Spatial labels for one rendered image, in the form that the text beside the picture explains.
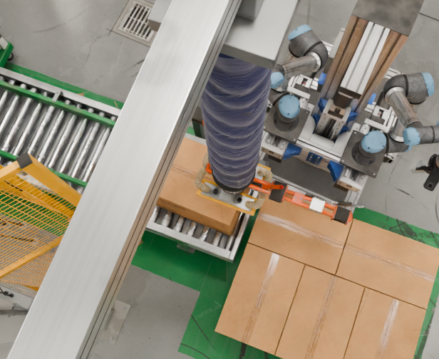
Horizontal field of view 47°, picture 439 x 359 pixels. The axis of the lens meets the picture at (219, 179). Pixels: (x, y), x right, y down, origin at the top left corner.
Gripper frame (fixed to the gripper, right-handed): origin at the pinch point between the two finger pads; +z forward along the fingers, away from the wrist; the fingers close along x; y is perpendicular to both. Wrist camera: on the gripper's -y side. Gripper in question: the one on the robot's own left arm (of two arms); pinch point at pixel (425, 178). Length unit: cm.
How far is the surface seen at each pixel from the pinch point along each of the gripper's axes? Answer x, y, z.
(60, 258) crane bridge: 84, -99, -153
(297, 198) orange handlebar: 50, -27, 27
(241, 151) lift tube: 79, -38, -46
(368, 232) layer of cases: -2, -10, 98
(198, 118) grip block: 117, -9, 26
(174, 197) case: 115, -49, 57
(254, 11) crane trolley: 78, -37, -140
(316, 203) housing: 40, -26, 26
